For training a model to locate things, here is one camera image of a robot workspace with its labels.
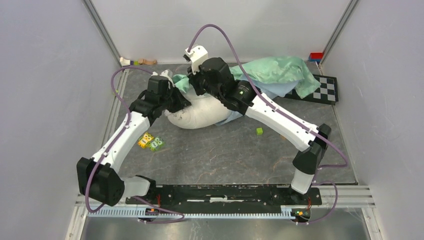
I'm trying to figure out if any light blue toothed rail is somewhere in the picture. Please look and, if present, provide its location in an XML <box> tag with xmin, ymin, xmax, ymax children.
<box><xmin>88</xmin><ymin>206</ymin><xmax>295</xmax><ymax>220</ymax></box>

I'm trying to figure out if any red blue block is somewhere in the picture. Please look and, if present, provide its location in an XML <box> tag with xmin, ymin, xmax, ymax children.
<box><xmin>308</xmin><ymin>52</ymin><xmax>324</xmax><ymax>63</ymax></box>

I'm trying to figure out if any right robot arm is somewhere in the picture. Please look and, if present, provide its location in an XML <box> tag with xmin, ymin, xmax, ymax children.
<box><xmin>187</xmin><ymin>57</ymin><xmax>331</xmax><ymax>204</ymax></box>

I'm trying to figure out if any wooden toy figure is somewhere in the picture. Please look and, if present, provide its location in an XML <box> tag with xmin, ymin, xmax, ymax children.
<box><xmin>137</xmin><ymin>58</ymin><xmax>158</xmax><ymax>66</ymax></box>

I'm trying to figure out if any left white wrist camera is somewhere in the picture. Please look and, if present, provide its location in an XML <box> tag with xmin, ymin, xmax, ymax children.
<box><xmin>151</xmin><ymin>69</ymin><xmax>175</xmax><ymax>87</ymax></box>

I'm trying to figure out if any green toy block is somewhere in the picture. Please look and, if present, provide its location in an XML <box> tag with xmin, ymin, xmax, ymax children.
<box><xmin>149</xmin><ymin>136</ymin><xmax>165</xmax><ymax>152</ymax></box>

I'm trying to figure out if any white pillow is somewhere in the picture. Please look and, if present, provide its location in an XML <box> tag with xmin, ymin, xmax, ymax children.
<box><xmin>164</xmin><ymin>92</ymin><xmax>232</xmax><ymax>130</ymax></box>

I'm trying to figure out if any black white checkerboard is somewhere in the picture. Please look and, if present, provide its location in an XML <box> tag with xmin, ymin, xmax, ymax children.
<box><xmin>284</xmin><ymin>74</ymin><xmax>339</xmax><ymax>106</ymax></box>

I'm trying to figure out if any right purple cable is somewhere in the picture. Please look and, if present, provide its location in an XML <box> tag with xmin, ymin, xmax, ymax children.
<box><xmin>187</xmin><ymin>23</ymin><xmax>349</xmax><ymax>226</ymax></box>

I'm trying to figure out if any light blue pillowcase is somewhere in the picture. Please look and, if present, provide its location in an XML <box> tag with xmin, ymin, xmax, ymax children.
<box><xmin>172</xmin><ymin>56</ymin><xmax>321</xmax><ymax>126</ymax></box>

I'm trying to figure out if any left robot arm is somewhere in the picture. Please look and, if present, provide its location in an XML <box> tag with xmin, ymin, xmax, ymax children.
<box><xmin>76</xmin><ymin>73</ymin><xmax>191</xmax><ymax>206</ymax></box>

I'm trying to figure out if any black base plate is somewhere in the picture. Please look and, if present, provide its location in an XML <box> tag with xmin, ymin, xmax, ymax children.
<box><xmin>143</xmin><ymin>184</ymin><xmax>322</xmax><ymax>214</ymax></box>

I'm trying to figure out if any white beige corner toy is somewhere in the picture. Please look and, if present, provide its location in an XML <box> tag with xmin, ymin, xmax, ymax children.
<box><xmin>119</xmin><ymin>56</ymin><xmax>132</xmax><ymax>67</ymax></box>

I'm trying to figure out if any yellow toy block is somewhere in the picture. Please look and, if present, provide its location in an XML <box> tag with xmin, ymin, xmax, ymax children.
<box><xmin>137</xmin><ymin>132</ymin><xmax>154</xmax><ymax>149</ymax></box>

